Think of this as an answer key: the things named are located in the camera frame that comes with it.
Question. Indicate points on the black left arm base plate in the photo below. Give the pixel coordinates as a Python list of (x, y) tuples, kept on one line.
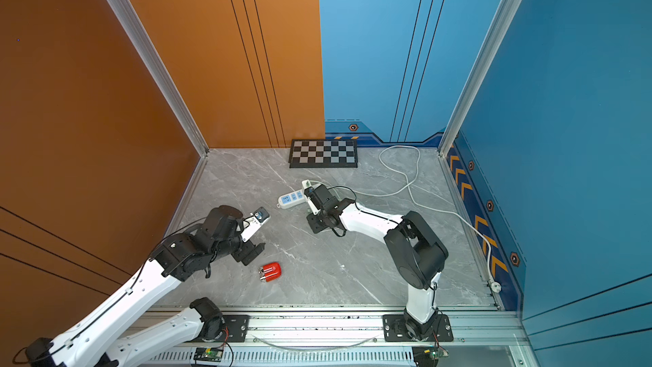
[(234, 328)]

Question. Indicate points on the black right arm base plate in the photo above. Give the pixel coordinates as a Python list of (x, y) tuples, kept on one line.
[(403, 328)]

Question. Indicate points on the aluminium corner post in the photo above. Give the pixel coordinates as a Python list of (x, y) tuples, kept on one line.
[(500, 24), (129, 19)]

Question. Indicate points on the green circuit board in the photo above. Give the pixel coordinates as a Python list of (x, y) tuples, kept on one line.
[(431, 355), (211, 355)]

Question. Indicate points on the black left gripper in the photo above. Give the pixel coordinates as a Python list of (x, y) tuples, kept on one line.
[(250, 251)]

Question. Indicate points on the aluminium corner post right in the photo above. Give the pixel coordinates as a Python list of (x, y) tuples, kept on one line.
[(500, 24)]

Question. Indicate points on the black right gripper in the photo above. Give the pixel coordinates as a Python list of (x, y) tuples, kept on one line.
[(315, 227)]

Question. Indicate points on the aluminium front rail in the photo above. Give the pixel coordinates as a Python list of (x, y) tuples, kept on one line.
[(354, 336)]

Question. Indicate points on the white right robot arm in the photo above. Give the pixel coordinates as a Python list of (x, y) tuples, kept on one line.
[(418, 254)]

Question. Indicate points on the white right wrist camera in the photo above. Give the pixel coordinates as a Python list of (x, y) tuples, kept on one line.
[(308, 188)]

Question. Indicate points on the green circuit board right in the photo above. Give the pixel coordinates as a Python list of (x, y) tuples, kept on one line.
[(431, 355)]

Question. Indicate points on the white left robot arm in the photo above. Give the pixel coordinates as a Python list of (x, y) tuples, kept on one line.
[(100, 339)]

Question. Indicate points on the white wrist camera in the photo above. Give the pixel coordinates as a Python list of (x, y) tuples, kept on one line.
[(253, 223), (308, 188)]

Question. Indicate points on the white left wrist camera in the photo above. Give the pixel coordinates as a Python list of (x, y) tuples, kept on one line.
[(253, 223)]

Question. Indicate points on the white blue power strip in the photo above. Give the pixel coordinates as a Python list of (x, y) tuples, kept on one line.
[(292, 199)]

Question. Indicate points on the aluminium corner post left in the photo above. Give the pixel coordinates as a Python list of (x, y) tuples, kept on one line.
[(129, 19)]

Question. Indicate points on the red electric shaver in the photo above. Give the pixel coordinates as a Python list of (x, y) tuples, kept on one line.
[(270, 272)]

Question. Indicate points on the black grey checkerboard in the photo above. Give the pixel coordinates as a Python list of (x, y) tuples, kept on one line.
[(323, 153)]

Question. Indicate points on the green circuit board left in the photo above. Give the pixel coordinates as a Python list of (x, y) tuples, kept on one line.
[(211, 355)]

